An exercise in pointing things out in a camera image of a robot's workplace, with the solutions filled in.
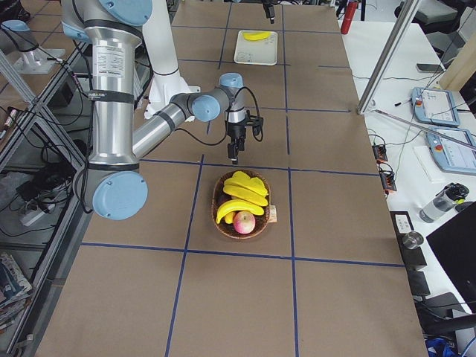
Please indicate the aluminium frame post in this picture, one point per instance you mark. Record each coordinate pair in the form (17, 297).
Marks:
(397, 34)

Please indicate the large yellow banana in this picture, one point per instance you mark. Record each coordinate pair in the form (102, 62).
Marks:
(245, 194)

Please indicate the yellow mango fruit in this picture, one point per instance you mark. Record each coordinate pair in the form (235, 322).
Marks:
(243, 180)

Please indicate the brown wicker basket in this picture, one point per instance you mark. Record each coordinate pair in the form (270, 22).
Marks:
(226, 226)

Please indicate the red fire extinguisher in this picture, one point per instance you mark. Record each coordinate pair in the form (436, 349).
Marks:
(350, 10)

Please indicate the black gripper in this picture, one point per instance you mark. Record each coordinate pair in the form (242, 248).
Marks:
(268, 8)
(235, 131)

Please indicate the steel cup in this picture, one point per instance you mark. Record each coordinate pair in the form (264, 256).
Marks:
(412, 240)

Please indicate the blue teach pendant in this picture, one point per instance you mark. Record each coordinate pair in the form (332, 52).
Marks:
(434, 106)
(450, 156)

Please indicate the white bear tray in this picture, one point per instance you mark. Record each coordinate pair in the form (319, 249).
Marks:
(262, 52)

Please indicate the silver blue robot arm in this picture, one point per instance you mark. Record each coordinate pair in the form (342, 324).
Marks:
(110, 183)

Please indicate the black monitor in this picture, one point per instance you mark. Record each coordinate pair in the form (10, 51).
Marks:
(453, 244)

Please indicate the red pink apple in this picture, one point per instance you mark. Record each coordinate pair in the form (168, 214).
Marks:
(244, 222)

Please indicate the paper label tag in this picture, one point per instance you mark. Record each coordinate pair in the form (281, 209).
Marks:
(272, 214)

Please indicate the greenish yellow banana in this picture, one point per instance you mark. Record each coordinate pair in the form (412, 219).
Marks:
(256, 36)

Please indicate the grey water bottle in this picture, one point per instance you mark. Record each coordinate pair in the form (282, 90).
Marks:
(450, 196)

